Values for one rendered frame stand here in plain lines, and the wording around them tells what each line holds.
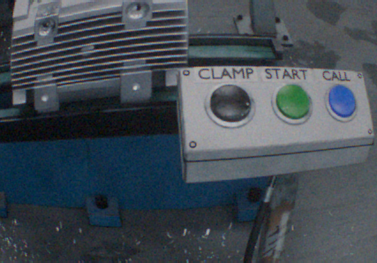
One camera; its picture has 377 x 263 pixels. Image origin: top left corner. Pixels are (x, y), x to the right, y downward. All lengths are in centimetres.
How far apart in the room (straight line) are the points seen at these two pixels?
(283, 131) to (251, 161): 3
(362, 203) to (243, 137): 37
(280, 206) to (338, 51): 58
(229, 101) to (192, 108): 3
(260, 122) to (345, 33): 71
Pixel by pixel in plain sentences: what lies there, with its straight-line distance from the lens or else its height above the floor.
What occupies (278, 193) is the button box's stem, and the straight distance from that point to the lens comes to 82.
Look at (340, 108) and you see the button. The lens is 76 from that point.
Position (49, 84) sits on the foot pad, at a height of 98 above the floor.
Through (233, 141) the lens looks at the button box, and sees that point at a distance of 74.
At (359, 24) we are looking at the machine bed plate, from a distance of 149.
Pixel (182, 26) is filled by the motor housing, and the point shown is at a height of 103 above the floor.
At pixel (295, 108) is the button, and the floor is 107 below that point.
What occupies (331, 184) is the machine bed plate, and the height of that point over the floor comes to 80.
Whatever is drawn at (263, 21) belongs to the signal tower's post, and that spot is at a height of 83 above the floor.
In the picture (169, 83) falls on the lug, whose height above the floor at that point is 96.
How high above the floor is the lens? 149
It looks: 36 degrees down
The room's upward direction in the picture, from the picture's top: 1 degrees counter-clockwise
